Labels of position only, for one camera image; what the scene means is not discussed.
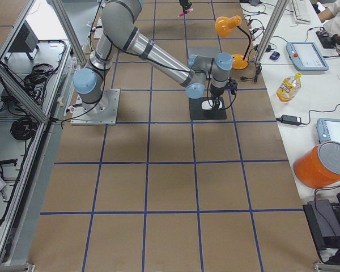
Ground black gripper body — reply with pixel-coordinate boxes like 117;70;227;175
210;78;238;98
179;0;192;7

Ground white computer mouse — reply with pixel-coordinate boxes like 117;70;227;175
201;99;223;111

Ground pink marker pen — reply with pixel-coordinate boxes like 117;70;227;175
178;8;194;18

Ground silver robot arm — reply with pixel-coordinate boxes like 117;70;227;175
73;1;233;118

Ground black mousepad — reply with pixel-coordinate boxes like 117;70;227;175
188;97;227;121

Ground silver laptop notebook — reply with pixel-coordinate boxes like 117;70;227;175
186;46;225;81

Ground orange desk lamp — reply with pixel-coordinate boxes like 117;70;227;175
215;15;253;71

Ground orange juice bottle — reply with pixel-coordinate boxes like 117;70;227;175
276;73;302;102

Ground black power adapter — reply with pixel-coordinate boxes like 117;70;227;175
276;114;301;126

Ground blue teach pendant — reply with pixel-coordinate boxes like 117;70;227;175
286;42;329;71
316;118;340;143

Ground white keyboard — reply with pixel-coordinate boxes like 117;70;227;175
290;0;311;24

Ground orange bucket grey lid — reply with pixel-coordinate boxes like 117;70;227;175
293;141;340;189

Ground seated person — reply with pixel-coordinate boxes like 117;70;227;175
317;0;340;57

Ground grey electronics box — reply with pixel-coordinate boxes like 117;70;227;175
8;20;39;60

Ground lamp power cable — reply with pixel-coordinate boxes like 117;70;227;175
239;16;266;84

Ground aluminium frame post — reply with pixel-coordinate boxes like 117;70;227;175
255;0;288;66

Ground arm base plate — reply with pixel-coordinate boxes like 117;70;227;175
70;88;121;125

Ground aluminium side rail frame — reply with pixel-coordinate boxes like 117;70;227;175
0;1;86;271

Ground coiled black cables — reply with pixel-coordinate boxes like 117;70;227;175
10;63;60;141

